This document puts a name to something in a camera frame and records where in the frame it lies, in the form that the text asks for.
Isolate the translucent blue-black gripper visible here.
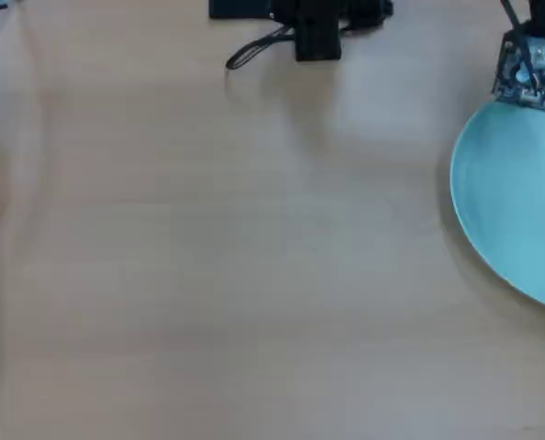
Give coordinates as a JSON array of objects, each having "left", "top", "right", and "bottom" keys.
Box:
[{"left": 491, "top": 30, "right": 545, "bottom": 112}]

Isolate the light blue round plate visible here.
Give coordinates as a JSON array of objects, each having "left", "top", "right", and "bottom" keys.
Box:
[{"left": 450, "top": 98, "right": 545, "bottom": 315}]

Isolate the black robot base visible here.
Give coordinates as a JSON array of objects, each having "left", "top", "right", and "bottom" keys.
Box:
[{"left": 207, "top": 0, "right": 343, "bottom": 63}]

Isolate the black looped base cable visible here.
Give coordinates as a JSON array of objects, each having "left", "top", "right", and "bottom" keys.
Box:
[{"left": 225, "top": 25, "right": 297, "bottom": 72}]

